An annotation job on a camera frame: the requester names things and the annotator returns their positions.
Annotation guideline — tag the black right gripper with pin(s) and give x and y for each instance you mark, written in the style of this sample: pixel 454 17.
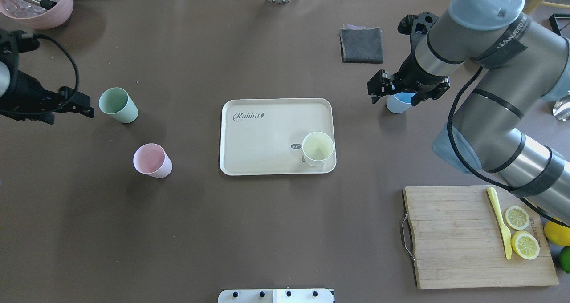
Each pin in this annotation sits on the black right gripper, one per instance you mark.
pixel 410 72

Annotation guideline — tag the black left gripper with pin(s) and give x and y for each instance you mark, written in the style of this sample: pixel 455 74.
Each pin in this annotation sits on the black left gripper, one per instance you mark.
pixel 27 90

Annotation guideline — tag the pink cup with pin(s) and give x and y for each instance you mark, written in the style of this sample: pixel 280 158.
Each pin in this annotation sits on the pink cup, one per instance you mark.
pixel 152 160

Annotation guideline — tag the pale yellow cup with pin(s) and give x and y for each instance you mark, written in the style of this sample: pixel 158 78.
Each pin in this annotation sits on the pale yellow cup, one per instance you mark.
pixel 317 147

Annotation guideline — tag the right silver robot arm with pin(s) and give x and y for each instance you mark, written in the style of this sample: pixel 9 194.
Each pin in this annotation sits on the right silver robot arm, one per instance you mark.
pixel 524 62

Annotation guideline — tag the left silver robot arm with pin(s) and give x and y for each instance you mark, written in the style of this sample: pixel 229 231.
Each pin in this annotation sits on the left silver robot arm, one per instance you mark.
pixel 22 96

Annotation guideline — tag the cream rabbit tray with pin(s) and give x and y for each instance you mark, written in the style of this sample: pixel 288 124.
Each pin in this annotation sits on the cream rabbit tray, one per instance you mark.
pixel 264 136

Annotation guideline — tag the light blue cup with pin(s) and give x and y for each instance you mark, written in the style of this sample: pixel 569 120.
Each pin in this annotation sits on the light blue cup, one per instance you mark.
pixel 400 102

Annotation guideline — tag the mint green cup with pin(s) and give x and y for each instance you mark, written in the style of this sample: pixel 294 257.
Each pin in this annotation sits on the mint green cup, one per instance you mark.
pixel 118 104

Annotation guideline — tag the folded grey cloth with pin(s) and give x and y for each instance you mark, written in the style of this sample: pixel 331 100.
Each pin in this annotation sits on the folded grey cloth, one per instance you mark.
pixel 361 44

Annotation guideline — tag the pink bowl with ice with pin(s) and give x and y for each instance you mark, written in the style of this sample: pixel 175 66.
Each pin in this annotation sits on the pink bowl with ice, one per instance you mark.
pixel 38 14

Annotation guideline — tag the wooden cutting board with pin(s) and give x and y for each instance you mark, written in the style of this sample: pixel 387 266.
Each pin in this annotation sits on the wooden cutting board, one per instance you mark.
pixel 456 243

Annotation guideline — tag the lemon half far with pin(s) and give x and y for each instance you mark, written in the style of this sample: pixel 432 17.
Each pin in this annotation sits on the lemon half far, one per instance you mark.
pixel 517 218

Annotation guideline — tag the lemon half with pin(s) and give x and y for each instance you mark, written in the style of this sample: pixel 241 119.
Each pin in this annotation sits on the lemon half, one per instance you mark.
pixel 517 218
pixel 525 245

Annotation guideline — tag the yellow plastic knife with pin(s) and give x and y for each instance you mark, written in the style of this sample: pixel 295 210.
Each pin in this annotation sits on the yellow plastic knife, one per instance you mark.
pixel 504 231

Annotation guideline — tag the lemon half near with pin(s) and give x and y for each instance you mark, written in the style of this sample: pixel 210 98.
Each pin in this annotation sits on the lemon half near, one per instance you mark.
pixel 525 245

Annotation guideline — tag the whole yellow lemon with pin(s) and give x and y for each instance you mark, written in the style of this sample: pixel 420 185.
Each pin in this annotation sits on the whole yellow lemon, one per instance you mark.
pixel 557 234

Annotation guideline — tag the green lime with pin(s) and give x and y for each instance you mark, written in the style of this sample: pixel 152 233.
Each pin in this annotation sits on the green lime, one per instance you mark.
pixel 564 259

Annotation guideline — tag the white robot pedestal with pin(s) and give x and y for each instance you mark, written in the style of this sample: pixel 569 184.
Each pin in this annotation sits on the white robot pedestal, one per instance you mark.
pixel 287 295

